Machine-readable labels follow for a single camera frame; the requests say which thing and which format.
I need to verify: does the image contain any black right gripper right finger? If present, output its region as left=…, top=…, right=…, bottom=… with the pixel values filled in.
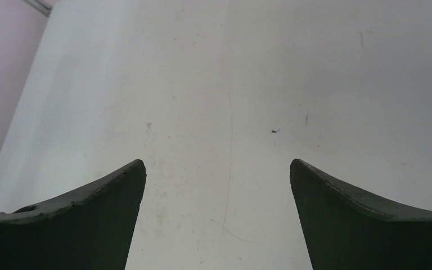
left=290, top=159, right=432, bottom=269

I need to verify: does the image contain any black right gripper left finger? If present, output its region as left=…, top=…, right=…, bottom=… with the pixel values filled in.
left=0, top=160, right=146, bottom=269

